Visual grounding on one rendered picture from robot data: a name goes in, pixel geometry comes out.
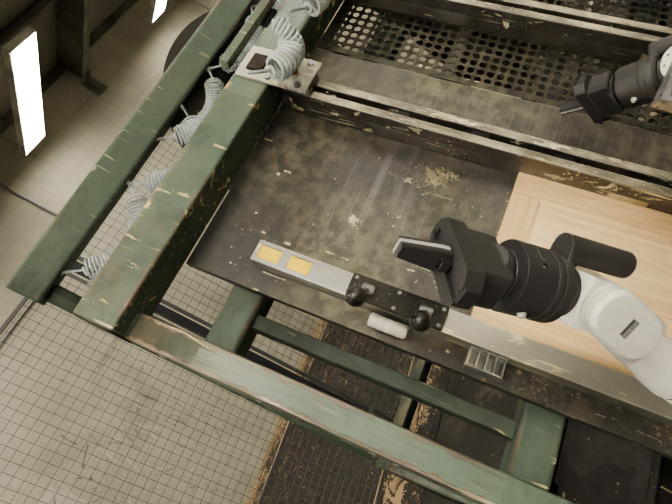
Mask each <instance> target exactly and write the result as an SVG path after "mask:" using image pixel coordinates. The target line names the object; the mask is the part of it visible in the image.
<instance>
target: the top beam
mask: <svg viewBox="0 0 672 504"><path fill-rule="evenodd" d="M342 2H343V0H331V2H330V3H329V5H328V7H327V8H326V9H325V11H323V12H322V14H320V15H319V16H318V17H312V16H310V15H309V14H307V13H306V12H304V10H299V11H296V12H292V13H288V12H287V10H288V9H292V8H296V7H299V6H301V3H300V0H283V2H282V3H281V5H280V6H279V7H278V9H277V14H276V15H275V17H274V18H273V19H275V20H276V19H277V17H278V16H279V17H280V18H281V19H282V18H283V17H285V14H288V17H289V21H290V23H292V26H291V28H292V27H296V29H295V31H296V30H298V31H299V34H300V35H301V36H302V37H303V39H304V43H305V50H306V51H305V58H306V59H308V58H309V56H310V54H311V53H312V51H313V49H314V48H315V46H316V44H317V43H318V41H319V40H320V38H321V36H322V35H323V33H324V31H325V30H326V28H327V26H328V25H329V23H330V21H331V20H332V18H333V16H334V15H335V13H336V11H337V10H338V8H339V7H340V5H341V3H342ZM281 19H280V20H281ZM272 28H273V26H272V22H271V23H270V24H269V26H268V27H265V28H264V30H263V31H262V33H261V34H260V36H259V37H258V39H257V40H256V42H255V43H254V44H253V45H255V46H258V47H263V48H267V49H271V50H275V49H276V47H277V43H278V39H279V36H278V35H276V33H273V31H272ZM283 99H284V97H283V93H282V88H280V87H276V86H273V85H269V84H266V83H262V82H258V81H254V80H250V79H247V78H243V77H240V76H236V75H235V73H234V74H233V76H232V77H231V78H230V80H229V81H228V83H227V84H226V86H225V87H224V89H223V90H222V92H221V93H220V95H219V96H218V98H217V99H216V101H215V102H214V104H213V105H212V107H211V108H210V110H209V111H208V112H207V114H206V115H205V117H204V118H203V120H202V121H201V123H200V124H199V126H198V127H197V129H196V130H195V132H194V133H193V135H192V136H191V138H190V139H189V141H188V142H187V144H186V145H185V146H184V148H183V149H182V151H181V152H180V154H179V155H178V157H177V158H176V160H175V161H174V163H173V164H172V166H171V167H170V169H169V170H168V172H167V173H166V175H165V176H164V178H163V179H162V181H161V182H160V183H159V185H158V186H157V188H156V189H155V191H154V192H153V194H152V195H151V197H150V198H149V200H148V201H147V203H146V204H145V206H144V207H143V209H142V210H141V212H140V213H139V215H138V216H137V217H136V219H135V220H134V222H133V223H132V225H131V226H130V228H129V229H128V231H127V232H126V234H125V235H124V237H123V238H122V240H121V241H120V243H119V244H118V246H117V247H116V249H115V250H114V251H113V253H112V254H111V256H110V257H109V259H108V260H107V262H106V263H105V265H104V266H103V268H102V269H101V271H100V272H99V274H98V275H97V277H96V278H95V280H94V281H93V283H92V284H91V285H90V287H89V288H88V290H87V291H86V293H85V294H84V296H83V297H82V299H81V300H80V302H79V303H78V305H77V306H76V308H75V309H74V311H73V312H74V314H75V315H74V316H76V317H78V318H79V319H81V320H83V321H85V322H87V323H89V324H91V325H93V326H94V327H96V328H98V329H100V330H102V331H105V332H107V333H109V334H111V335H113V336H115V337H118V338H120V339H122V340H124V341H126V342H128V343H130V344H132V343H133V342H131V341H129V340H127V339H126V337H127V336H125V334H126V332H127V331H128V329H129V327H130V326H131V324H132V322H133V321H134V319H135V318H136V316H137V314H138V313H140V314H141V313H142V312H143V311H145V312H146V313H148V314H149V315H150V316H152V315H153V313H154V312H155V310H156V308H157V307H158V305H159V303H160V302H161V300H162V298H163V297H164V295H165V293H166V292H167V290H168V289H169V287H170V285H171V284H172V282H173V280H174V279H175V277H176V275H177V274H178V272H179V270H180V269H181V267H182V265H183V264H184V262H185V260H186V259H187V257H188V256H189V254H190V252H191V251H192V249H193V247H194V246H195V244H196V242H197V241H198V239H199V237H200V236H201V234H202V232H203V231H204V229H205V227H206V226H207V224H208V223H209V221H210V219H211V218H212V216H213V214H214V213H215V211H216V209H217V208H218V206H219V204H220V203H221V201H222V199H223V198H224V196H225V195H226V193H227V191H228V190H229V188H230V186H231V185H232V183H233V181H234V180H235V178H236V176H237V175H238V173H239V171H240V170H241V168H242V166H243V165H244V163H245V162H246V160H247V158H248V157H249V155H250V153H251V152H252V150H253V148H254V147H255V145H256V143H257V142H258V140H259V138H260V137H261V135H262V134H263V132H264V130H265V129H266V127H267V125H268V124H269V122H270V120H271V119H272V117H273V115H274V114H275V112H276V110H277V109H278V107H279V105H280V104H281V102H282V101H283Z"/></svg>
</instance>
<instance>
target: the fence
mask: <svg viewBox="0 0 672 504"><path fill-rule="evenodd" d="M262 245H264V246H267V247H270V248H273V249H275V250H278V251H281V252H283V254H282V256H281V258H280V260H279V262H278V264H274V263H272V262H269V261H266V260H264V259H261V258H258V257H257V254H258V253H259V251H260V249H261V247H262ZM291 256H294V257H297V258H300V259H302V260H305V261H308V262H310V263H313V265H312V267H311V269H310V271H309V273H308V275H307V276H306V275H303V274H301V273H298V272H295V271H293V270H290V269H287V268H286V266H287V264H288V262H289V260H290V258H291ZM250 259H251V261H252V263H253V264H254V266H255V267H258V268H261V269H263V270H266V271H268V272H271V273H274V274H276V275H279V276H281V277H284V278H287V279H289V280H292V281H294V282H297V283H299V284H302V285H305V286H307V287H310V288H312V289H315V290H318V291H320V292H323V293H325V294H328V295H331V296H333V297H336V298H338V299H341V300H344V301H346V299H345V292H346V290H347V288H348V285H349V283H350V281H351V279H352V276H353V273H351V272H348V271H345V270H343V269H340V268H337V267H334V266H332V265H329V264H326V263H324V262H321V261H318V260H315V259H313V258H310V257H307V256H304V255H302V254H299V253H296V252H294V251H291V250H288V249H285V248H283V247H280V246H277V245H275V244H272V243H269V242H266V241H264V240H260V242H259V243H258V245H257V247H256V249H255V251H254V253H253V254H252V256H251V258H250ZM359 307H362V308H364V309H367V310H370V311H372V312H375V313H377V314H380V315H383V316H385V317H388V318H390V319H393V320H396V321H398V322H401V323H403V324H406V325H409V326H410V324H409V319H407V318H405V317H402V316H399V315H397V314H394V313H392V312H389V311H386V310H384V309H381V308H378V307H376V306H373V305H371V304H368V303H364V304H363V305H361V306H359ZM424 332H427V333H429V334H432V335H435V336H437V337H440V338H442V339H445V340H448V341H450V342H453V343H455V344H458V345H461V346H463V347H466V348H468V349H469V348H470V347H471V346H474V347H476V348H479V349H482V350H484V351H487V352H490V353H492V354H495V355H497V356H500V357H503V358H505V359H508V361H507V364H510V365H512V366H515V367H518V368H520V369H523V370H525V371H528V372H531V373H533V374H536V375H538V376H541V377H544V378H546V379H549V380H551V381H554V382H557V383H559V384H562V385H564V386H567V387H570V388H572V389H575V390H577V391H580V392H583V393H585V394H588V395H590V396H593V397H596V398H598V399H601V400H603V401H606V402H609V403H611V404H614V405H616V406H619V407H622V408H624V409H627V410H629V411H632V412H635V413H637V414H640V415H642V416H645V417H648V418H650V419H653V420H655V421H658V422H661V423H663V424H666V425H668V426H671V427H672V406H671V405H670V404H669V403H668V402H667V401H666V400H664V399H663V398H662V397H659V396H657V395H655V394H653V393H652V392H651V391H650V390H649V389H647V388H646V387H645V386H644V385H643V384H641V383H640V382H639V381H638V380H637V379H636V378H635V377H633V376H631V375H628V374H625V373H623V372H620V371H617V370H614V369H612V368H609V367H606V366H604V365H601V364H598V363H595V362H593V361H590V360H587V359H584V358H582V357H579V356H576V355H574V354H571V353H568V352H565V351H563V350H560V349H557V348H555V347H552V346H549V345H546V344H544V343H541V342H538V341H536V340H533V339H530V338H527V337H525V336H522V335H519V334H517V333H514V332H511V331H508V330H506V329H503V328H500V327H497V326H495V325H492V324H489V323H487V322H484V321H481V320H478V319H476V318H473V317H470V316H468V315H465V314H462V313H459V312H457V311H454V310H451V309H449V312H448V314H447V317H446V320H445V323H444V326H443V328H442V331H439V330H436V329H433V328H431V327H430V328H429V329H428V330H426V331H424Z"/></svg>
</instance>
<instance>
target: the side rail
mask: <svg viewBox="0 0 672 504"><path fill-rule="evenodd" d="M126 339H127V340H129V341H131V342H133V343H135V344H138V345H140V346H142V347H144V348H146V350H147V351H149V352H151V353H153V354H155V355H158V356H160V357H162V358H164V359H166V360H168V361H171V362H173V363H175V364H177V365H179V366H181V367H183V368H186V369H188V370H190V371H192V372H194V373H196V374H199V375H201V376H203V377H205V378H207V379H209V380H211V381H214V382H216V383H218V384H220V385H222V386H224V387H227V388H229V389H231V390H233V391H235V392H237V393H239V394H242V395H244V396H246V397H248V398H250V399H252V400H255V401H257V402H259V403H261V404H263V405H265V406H267V407H270V408H272V409H274V410H276V411H278V412H280V413H283V414H285V415H287V416H289V417H291V418H293V419H295V420H298V421H300V422H302V423H304V424H306V425H308V426H311V427H313V428H315V429H317V430H319V431H321V432H323V433H326V434H328V435H330V436H332V437H334V438H336V439H339V440H341V441H343V442H345V443H347V444H349V445H351V446H354V447H356V448H358V449H360V450H362V451H364V452H367V453H369V454H371V455H373V456H375V457H377V458H379V459H382V460H384V461H386V462H388V463H390V464H392V465H395V466H397V467H399V468H401V469H403V470H405V471H407V472H410V473H412V474H414V475H416V476H418V477H420V478H423V479H425V480H427V481H429V482H431V483H433V484H435V485H438V486H440V487H442V488H444V489H446V490H448V491H451V492H453V493H455V494H457V495H459V496H461V497H463V498H466V499H468V500H470V501H472V502H474V503H476V504H575V503H573V502H571V501H569V500H566V499H564V498H562V497H560V496H557V495H555V494H553V493H551V492H548V491H546V490H544V489H541V488H539V487H537V486H535V485H532V484H530V483H528V482H526V481H523V480H521V479H519V478H517V477H514V476H512V475H510V474H507V473H505V472H503V471H501V470H498V469H496V468H494V467H492V466H489V465H487V464H485V463H483V462H480V461H478V460H476V459H474V458H471V457H469V456H467V455H464V454H462V453H460V452H458V451H455V450H453V449H451V448H449V447H446V446H444V445H442V444H440V443H437V442H435V441H433V440H430V439H428V438H426V437H424V436H421V435H419V434H417V433H415V432H412V431H410V430H408V429H406V428H403V427H401V426H399V425H396V424H394V423H392V422H390V421H387V420H385V419H383V418H381V417H378V416H376V415H374V414H372V413H369V412H367V411H365V410H363V409H360V408H358V407H356V406H353V405H351V404H349V403H347V402H344V401H342V400H340V399H338V398H335V397H333V396H331V395H329V394H326V393H324V392H322V391H319V390H317V389H315V388H313V387H310V386H308V385H306V384H304V383H301V382H299V381H297V380H295V379H292V378H290V377H288V376H285V375H283V374H281V373H279V372H276V371H274V370H272V369H270V368H267V367H265V366H263V365H261V364H258V363H256V362H254V361H252V360H249V359H247V358H245V357H242V356H240V355H238V354H236V353H233V352H231V351H229V350H227V349H224V348H222V347H220V346H218V345H215V344H213V343H211V342H208V341H206V340H204V339H202V338H199V337H197V336H195V335H193V334H190V333H188V332H186V331H184V330H181V329H179V328H177V327H174V326H172V325H170V324H168V323H165V322H163V321H161V320H159V319H156V318H154V317H152V316H150V315H147V314H145V313H141V316H140V318H139V319H138V321H137V322H136V324H135V326H134V327H133V329H132V330H131V332H130V334H129V335H128V337H126Z"/></svg>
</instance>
